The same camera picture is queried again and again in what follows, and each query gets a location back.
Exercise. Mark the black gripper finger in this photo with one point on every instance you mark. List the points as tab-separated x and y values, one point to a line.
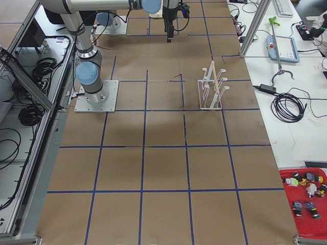
170	33

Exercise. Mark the red parts tray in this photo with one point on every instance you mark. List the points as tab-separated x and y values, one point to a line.
306	192

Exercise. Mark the reacher grabber tool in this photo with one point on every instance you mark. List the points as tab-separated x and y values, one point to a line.
280	71

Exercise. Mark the blue teach pendant tablet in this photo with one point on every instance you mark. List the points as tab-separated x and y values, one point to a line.
287	49

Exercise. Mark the white keyboard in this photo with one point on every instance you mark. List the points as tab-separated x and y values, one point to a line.
283	8

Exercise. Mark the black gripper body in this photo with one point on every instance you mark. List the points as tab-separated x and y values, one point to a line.
168	13

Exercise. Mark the aluminium frame post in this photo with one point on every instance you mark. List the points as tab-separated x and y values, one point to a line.
258	17

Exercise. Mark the white wire cup rack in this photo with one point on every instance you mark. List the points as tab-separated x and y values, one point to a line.
210	88

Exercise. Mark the black power adapter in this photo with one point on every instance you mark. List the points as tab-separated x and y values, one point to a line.
267	89

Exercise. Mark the cream plastic tray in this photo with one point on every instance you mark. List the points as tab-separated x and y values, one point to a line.
157	14

